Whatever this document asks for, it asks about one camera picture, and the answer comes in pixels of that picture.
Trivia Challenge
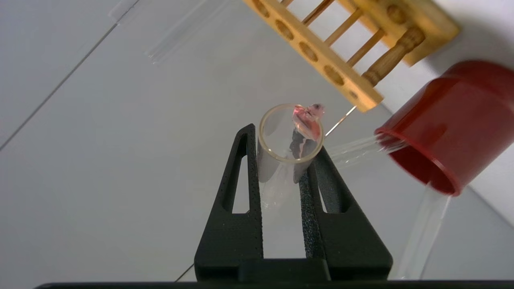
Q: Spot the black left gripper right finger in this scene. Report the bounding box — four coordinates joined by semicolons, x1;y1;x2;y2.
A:
299;147;393;281

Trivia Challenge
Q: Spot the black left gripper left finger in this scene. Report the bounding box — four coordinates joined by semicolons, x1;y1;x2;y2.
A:
194;123;265;281

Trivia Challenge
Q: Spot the test tube with yellow pigment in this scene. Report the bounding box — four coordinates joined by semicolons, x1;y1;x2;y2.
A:
397;183;453;280

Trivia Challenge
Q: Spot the test tube with orange-red pigment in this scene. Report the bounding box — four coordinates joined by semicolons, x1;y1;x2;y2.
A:
257;104;325;210

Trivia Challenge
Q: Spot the wooden test tube rack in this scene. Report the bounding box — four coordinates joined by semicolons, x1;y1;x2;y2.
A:
243;0;461;113

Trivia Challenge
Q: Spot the dark red cup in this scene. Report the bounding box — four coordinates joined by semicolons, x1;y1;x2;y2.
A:
375;60;514;196

